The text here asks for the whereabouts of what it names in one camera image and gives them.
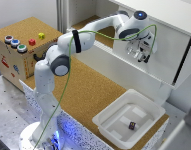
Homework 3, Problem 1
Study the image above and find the green cable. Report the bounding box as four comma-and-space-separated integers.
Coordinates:
32, 23, 158, 150

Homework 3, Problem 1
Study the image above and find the blue button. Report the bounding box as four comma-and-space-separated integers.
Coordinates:
10, 38, 21, 49

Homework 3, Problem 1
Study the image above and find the white plastic box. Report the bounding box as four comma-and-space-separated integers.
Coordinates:
91, 88, 167, 150

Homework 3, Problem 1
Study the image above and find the yellow block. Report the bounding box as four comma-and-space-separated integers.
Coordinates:
37, 32, 46, 40

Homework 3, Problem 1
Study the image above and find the green button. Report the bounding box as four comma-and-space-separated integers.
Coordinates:
16, 43, 29, 54

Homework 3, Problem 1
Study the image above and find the black door handle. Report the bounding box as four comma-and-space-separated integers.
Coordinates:
172, 35, 191, 86

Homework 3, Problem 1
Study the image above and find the white cabinet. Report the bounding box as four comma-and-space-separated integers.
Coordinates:
65, 0, 191, 113

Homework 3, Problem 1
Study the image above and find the black drawer handle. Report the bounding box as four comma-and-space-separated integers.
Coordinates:
32, 52, 47, 63

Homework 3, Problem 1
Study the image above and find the wooden drawer box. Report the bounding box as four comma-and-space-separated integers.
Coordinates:
0, 16, 65, 93

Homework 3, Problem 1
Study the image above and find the white sliding door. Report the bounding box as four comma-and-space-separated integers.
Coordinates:
111, 19, 191, 90

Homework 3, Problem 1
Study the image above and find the red button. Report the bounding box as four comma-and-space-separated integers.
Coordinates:
4, 34, 15, 45

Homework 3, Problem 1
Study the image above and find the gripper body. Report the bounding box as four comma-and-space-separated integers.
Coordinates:
125, 31, 159, 64

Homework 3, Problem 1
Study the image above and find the purple block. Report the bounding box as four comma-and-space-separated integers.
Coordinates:
128, 121, 137, 131

